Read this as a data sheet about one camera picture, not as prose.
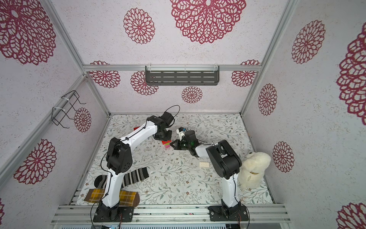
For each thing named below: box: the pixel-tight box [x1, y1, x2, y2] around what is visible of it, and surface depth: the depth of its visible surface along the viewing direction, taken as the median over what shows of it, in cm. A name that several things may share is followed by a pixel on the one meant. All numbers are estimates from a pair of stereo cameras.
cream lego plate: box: [198, 161, 210, 168], surface depth 92 cm
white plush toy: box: [237, 151, 272, 190], surface depth 75 cm
